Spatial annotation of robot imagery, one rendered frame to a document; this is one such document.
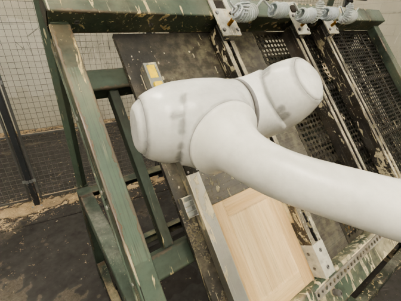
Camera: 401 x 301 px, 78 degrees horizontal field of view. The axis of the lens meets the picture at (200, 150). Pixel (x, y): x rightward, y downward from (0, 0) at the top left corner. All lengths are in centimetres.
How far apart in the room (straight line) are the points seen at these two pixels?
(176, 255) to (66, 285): 159
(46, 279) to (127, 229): 178
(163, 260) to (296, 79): 66
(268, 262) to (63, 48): 96
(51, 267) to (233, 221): 190
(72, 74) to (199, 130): 62
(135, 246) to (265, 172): 54
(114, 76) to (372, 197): 86
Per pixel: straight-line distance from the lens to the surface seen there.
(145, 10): 101
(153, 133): 29
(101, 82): 95
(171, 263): 86
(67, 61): 88
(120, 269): 127
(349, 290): 125
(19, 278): 259
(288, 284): 106
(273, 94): 38
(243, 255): 93
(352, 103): 167
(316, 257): 109
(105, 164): 75
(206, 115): 28
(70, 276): 242
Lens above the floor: 175
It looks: 26 degrees down
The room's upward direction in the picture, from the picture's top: straight up
